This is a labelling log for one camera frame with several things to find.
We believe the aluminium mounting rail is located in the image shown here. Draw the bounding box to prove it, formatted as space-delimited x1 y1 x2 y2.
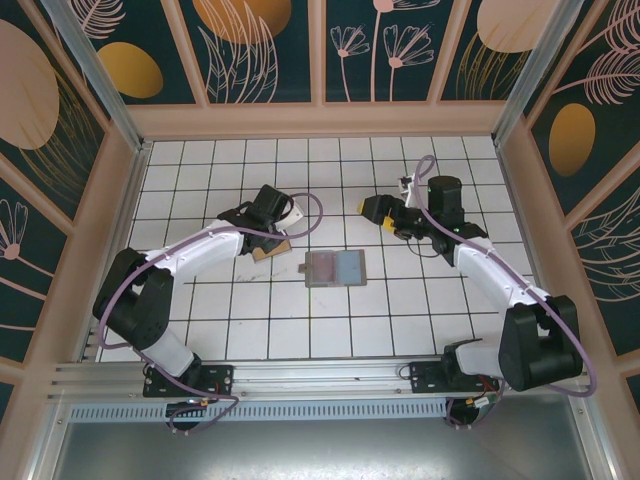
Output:
47 353 596 402

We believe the brushed metal panel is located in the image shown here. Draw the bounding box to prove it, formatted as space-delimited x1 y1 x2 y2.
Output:
49 394 596 480

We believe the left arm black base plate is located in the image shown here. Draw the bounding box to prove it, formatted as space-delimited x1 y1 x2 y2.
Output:
143 364 235 399

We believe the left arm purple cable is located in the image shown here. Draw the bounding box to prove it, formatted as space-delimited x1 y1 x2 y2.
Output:
94 192 324 436

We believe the light blue credit card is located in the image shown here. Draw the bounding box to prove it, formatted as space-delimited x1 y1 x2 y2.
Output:
335 251 363 283

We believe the aluminium corner post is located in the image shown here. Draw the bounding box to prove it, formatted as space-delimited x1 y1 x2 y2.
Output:
492 0 585 145
41 0 151 154

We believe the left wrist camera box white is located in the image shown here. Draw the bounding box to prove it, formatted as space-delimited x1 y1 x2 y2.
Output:
276 196 305 235

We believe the grey card holder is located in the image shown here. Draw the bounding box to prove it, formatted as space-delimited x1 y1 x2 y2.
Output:
298 247 370 290

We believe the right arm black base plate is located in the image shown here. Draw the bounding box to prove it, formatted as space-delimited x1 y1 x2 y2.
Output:
408 360 501 396

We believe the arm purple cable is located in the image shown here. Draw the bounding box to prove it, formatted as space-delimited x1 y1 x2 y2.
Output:
94 192 324 436
405 155 599 431

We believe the aluminium side rail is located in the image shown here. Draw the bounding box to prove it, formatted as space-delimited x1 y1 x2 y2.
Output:
77 141 153 362

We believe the grey slotted cable duct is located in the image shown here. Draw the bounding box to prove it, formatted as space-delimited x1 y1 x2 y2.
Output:
67 401 450 422

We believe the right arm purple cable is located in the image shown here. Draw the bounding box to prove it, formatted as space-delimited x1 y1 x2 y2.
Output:
405 155 599 431

